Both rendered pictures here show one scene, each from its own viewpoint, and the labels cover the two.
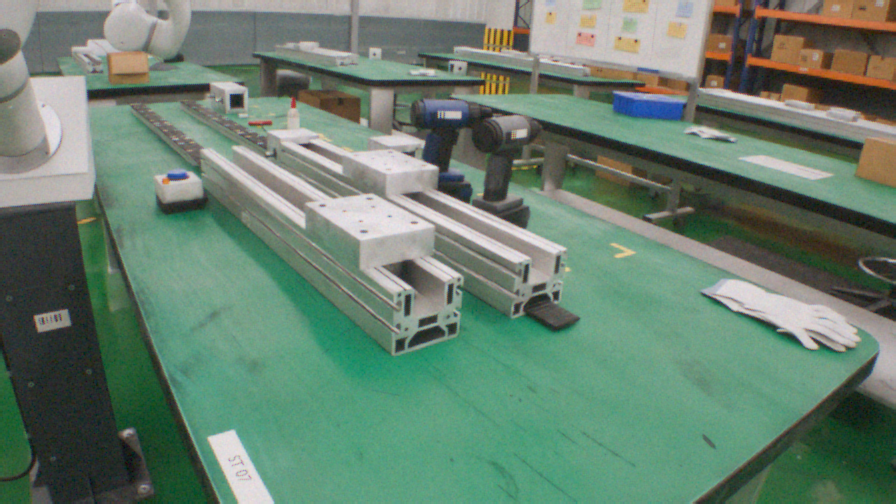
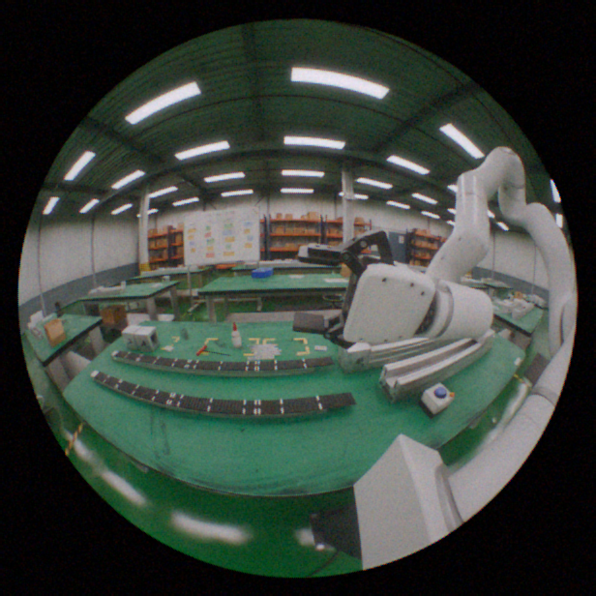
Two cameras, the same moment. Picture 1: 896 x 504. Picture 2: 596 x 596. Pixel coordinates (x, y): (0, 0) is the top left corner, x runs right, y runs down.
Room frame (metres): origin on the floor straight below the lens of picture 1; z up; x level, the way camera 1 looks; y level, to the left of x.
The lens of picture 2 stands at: (1.30, 0.98, 1.20)
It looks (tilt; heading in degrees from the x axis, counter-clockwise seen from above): 16 degrees down; 301
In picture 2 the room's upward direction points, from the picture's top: straight up
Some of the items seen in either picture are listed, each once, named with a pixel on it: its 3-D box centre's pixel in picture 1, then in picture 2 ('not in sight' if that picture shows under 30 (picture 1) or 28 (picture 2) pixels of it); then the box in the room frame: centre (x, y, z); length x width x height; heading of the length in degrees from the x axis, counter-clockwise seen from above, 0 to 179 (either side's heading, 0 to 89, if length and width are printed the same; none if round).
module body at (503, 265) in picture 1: (387, 203); (431, 338); (1.06, 0.12, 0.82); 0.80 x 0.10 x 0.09; 39
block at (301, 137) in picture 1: (288, 152); (354, 355); (1.40, 0.41, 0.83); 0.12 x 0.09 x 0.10; 129
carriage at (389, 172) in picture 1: (388, 177); not in sight; (1.06, 0.12, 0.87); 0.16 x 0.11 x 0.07; 39
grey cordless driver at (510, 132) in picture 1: (510, 173); not in sight; (1.10, -0.11, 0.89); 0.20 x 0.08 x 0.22; 142
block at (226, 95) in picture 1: (229, 99); (146, 340); (2.23, 0.88, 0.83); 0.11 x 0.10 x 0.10; 130
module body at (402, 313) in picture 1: (293, 217); (457, 356); (0.94, 0.27, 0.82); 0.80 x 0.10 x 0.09; 39
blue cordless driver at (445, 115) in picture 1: (455, 151); not in sight; (1.25, 0.00, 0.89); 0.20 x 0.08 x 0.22; 110
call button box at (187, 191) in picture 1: (182, 191); (434, 399); (1.09, 0.54, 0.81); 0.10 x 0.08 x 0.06; 129
